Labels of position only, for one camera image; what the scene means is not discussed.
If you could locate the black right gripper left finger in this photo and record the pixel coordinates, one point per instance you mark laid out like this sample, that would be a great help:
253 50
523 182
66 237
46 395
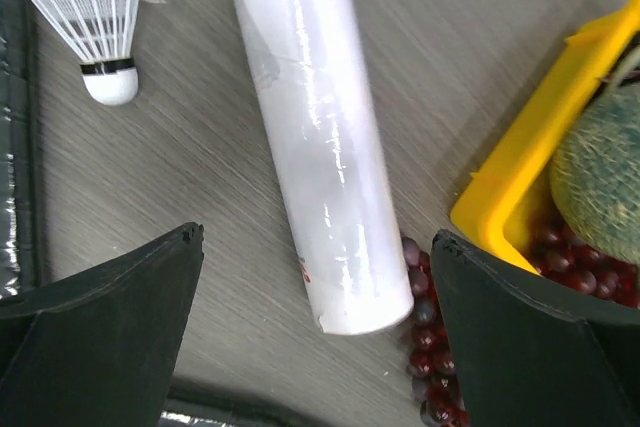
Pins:
99 348

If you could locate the white shuttlecock tube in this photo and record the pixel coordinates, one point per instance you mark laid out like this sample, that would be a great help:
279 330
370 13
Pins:
308 69

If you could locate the green netted melon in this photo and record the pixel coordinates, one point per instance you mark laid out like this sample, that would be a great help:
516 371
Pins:
594 175

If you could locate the dark red grape bunch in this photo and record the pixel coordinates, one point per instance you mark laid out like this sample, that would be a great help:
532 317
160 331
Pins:
434 381

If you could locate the grape bunch in tray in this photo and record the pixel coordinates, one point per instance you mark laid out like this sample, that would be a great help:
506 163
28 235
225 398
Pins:
559 255

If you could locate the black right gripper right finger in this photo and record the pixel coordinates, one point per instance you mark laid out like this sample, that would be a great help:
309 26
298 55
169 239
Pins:
529 351

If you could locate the black racket bag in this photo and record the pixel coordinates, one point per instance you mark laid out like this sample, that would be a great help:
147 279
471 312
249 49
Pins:
22 257

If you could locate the yellow plastic tray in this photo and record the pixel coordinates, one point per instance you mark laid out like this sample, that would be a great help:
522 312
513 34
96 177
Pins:
510 191

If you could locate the white feather shuttlecock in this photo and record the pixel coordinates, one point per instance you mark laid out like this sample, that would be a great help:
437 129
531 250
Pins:
100 33

